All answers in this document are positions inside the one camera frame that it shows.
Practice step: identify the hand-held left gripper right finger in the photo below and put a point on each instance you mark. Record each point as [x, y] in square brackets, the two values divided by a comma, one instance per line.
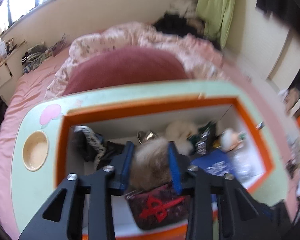
[175, 170]

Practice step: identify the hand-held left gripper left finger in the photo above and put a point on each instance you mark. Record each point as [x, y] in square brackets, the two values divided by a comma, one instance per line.
[126, 165]

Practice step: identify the furry beige pouch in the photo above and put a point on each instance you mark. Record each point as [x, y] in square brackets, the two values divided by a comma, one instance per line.
[150, 165]

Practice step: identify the blue tin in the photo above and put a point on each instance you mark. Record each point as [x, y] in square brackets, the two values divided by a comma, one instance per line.
[212, 165]

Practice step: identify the orange cardboard box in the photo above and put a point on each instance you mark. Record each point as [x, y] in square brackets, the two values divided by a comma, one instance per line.
[150, 110]

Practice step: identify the shiny metal cup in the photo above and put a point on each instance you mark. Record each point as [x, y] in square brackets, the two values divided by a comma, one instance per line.
[146, 137]

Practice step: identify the white fluffy plush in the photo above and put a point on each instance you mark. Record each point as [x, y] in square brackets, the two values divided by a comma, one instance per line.
[180, 132]

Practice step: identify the black lace cloth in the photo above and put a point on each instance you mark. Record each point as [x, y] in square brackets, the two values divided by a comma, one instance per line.
[90, 147]

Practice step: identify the dark pouch with red emblem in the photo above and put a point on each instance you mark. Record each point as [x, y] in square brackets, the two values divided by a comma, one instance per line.
[162, 213]

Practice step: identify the small white figure toy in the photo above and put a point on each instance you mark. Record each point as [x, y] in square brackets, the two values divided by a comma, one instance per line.
[230, 137]

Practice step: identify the clear plastic bag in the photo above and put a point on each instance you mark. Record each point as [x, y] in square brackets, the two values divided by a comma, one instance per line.
[245, 162]

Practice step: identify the green lap desk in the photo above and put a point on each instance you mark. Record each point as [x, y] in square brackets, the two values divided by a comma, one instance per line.
[140, 93]

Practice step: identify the small metal clip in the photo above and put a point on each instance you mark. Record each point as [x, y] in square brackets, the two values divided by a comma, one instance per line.
[260, 125]

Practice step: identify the dark red cushion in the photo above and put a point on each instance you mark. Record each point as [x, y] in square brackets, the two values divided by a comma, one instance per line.
[127, 67]

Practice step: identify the pink floral quilt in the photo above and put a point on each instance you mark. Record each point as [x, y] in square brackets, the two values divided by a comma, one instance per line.
[110, 37]

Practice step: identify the patterned clothes pile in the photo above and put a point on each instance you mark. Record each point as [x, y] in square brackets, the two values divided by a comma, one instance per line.
[35, 55]

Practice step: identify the black clothes pile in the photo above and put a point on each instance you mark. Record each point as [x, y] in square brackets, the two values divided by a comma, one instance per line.
[175, 23]

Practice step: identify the white drawer cabinet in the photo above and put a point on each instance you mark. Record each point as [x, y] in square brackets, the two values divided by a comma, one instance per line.
[1, 77]

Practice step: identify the white clothes pile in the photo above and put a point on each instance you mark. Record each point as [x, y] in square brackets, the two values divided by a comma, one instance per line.
[183, 7]

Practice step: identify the light green hanging garment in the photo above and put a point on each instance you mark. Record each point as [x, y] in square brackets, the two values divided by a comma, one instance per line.
[215, 5]

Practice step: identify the plastic cup with straw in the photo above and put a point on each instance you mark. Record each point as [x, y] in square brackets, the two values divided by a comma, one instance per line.
[1, 47]

